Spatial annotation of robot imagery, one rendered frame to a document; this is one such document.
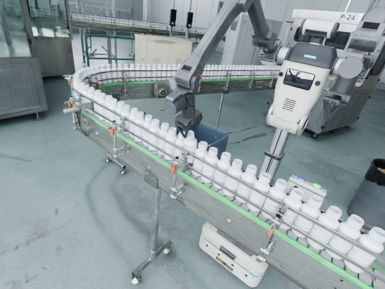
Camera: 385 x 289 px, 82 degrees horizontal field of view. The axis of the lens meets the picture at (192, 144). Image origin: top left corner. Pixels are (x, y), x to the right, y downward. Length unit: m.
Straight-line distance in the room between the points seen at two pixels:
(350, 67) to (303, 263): 0.66
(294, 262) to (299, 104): 0.79
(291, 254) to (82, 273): 1.44
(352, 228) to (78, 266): 1.70
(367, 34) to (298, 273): 0.81
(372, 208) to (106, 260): 2.45
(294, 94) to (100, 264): 1.72
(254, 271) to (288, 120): 1.02
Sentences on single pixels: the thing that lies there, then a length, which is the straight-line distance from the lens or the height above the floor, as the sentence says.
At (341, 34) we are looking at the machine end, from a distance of 4.46.
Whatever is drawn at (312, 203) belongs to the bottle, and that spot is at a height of 1.15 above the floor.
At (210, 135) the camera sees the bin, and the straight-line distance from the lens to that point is 1.70.
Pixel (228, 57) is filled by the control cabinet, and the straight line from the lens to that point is 6.98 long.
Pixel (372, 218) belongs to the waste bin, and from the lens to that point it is 2.91.
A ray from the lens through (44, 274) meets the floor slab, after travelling 2.01.
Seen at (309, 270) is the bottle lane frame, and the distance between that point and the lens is 0.98.
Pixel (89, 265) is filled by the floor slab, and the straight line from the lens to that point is 1.97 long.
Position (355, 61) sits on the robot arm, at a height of 1.59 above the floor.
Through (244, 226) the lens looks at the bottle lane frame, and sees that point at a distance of 0.98.
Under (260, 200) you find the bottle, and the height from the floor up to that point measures 1.06.
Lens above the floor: 1.63
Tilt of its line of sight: 29 degrees down
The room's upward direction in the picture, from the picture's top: 9 degrees clockwise
